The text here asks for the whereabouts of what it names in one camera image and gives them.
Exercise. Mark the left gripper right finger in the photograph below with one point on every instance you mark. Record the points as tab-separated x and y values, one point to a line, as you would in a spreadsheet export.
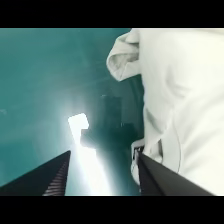
160	181

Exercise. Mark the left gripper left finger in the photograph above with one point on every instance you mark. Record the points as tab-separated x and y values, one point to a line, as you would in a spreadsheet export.
40	180

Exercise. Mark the white garment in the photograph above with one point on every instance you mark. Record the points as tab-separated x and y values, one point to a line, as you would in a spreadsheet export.
186	100

